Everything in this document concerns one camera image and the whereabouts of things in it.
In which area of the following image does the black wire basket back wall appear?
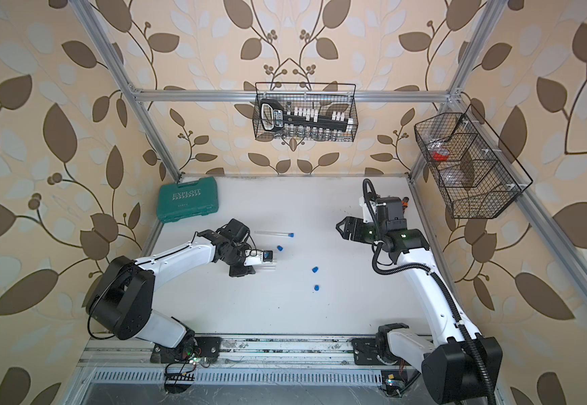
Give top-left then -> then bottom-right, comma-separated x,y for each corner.
252,81 -> 358,143

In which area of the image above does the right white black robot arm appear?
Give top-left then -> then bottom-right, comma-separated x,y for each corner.
336,179 -> 503,404

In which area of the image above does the black wire basket right wall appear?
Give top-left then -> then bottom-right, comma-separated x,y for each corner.
414,105 -> 533,219

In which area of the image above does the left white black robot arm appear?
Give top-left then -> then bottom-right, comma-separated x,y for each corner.
86,219 -> 274,349

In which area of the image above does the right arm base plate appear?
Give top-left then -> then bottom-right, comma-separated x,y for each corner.
351,337 -> 387,366

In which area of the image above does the black wire basket wall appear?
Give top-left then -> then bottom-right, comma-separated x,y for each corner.
252,81 -> 358,143
414,105 -> 533,219

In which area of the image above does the red item in basket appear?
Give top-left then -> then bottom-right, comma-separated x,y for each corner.
427,141 -> 450,164

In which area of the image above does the black socket holder set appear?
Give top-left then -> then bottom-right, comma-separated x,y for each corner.
252,98 -> 358,133

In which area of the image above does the green plastic tool case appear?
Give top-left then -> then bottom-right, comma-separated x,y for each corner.
157,177 -> 219,224

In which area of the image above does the aluminium front rail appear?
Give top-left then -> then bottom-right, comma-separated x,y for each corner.
76,332 -> 497,370

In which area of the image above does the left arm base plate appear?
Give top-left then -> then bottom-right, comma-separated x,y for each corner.
150,337 -> 222,365

